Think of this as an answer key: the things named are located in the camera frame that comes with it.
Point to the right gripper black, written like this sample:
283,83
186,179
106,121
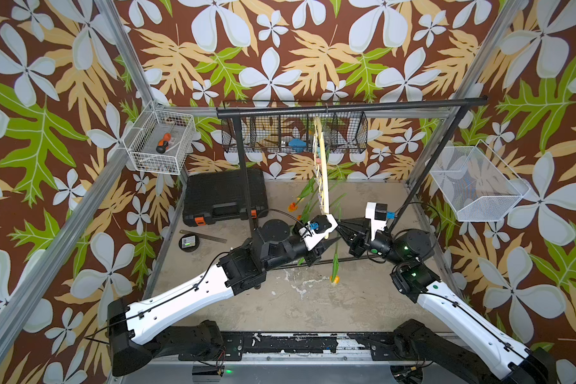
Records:
356,240

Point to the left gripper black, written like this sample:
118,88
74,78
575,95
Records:
311,254

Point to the orange tulip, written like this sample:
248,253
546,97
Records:
306,192

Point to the cream clip hanger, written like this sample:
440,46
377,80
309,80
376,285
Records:
319,157

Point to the black metal clothes rack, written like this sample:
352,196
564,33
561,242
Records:
439,109

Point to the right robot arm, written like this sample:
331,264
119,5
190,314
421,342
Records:
488,356

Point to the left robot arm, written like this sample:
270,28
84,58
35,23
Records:
141,331

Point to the metal ruler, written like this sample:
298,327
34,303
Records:
203,236

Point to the blue object in basket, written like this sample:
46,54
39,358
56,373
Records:
297,145

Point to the black plastic tool case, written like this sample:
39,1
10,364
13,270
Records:
215,197

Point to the round black digital scale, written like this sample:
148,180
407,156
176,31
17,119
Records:
189,243

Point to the white mesh basket right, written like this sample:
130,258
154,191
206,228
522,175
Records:
477,183

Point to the red black screwdriver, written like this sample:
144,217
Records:
164,144

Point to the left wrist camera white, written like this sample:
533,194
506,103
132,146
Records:
318,229

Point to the black wire wall basket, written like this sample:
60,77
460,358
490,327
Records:
270,129

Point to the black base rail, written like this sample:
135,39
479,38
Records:
379,346

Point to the white wire basket left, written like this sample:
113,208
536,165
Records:
159,140

